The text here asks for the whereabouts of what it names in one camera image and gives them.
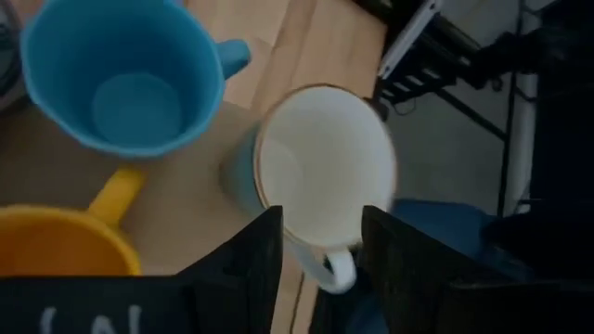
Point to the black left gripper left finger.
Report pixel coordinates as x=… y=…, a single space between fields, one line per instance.
x=209 y=297

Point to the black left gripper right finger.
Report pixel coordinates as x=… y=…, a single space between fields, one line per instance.
x=464 y=301

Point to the yellow mug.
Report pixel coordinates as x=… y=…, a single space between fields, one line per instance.
x=60 y=241

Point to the blue mug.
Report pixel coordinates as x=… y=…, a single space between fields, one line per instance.
x=125 y=79

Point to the white tube leg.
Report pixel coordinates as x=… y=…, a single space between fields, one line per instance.
x=522 y=139

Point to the white bar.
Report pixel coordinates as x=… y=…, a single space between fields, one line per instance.
x=408 y=37

